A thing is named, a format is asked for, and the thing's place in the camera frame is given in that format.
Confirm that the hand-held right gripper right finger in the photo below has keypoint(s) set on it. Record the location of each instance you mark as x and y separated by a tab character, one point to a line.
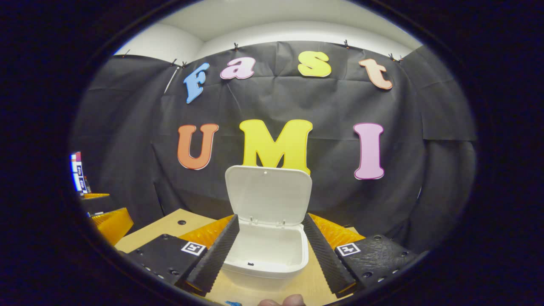
325	259

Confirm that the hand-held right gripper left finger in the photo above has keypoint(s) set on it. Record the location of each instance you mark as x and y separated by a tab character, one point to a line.
216	255

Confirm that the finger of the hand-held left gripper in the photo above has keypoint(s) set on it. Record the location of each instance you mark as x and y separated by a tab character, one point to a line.
112	225
97	204

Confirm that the blue paper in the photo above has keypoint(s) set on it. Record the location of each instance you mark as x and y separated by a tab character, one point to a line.
233	303

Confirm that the white desktop garbage bin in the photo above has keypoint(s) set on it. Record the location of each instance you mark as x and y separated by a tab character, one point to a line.
267	195

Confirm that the wooden desktop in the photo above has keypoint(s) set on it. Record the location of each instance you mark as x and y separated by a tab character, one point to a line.
170	225

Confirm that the thin white rod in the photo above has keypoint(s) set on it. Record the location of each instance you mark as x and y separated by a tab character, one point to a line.
171	80

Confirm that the black backdrop cloth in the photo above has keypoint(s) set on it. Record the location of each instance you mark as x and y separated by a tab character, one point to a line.
331	106

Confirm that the colourful wall poster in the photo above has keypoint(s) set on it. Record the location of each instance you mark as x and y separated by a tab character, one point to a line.
77	170

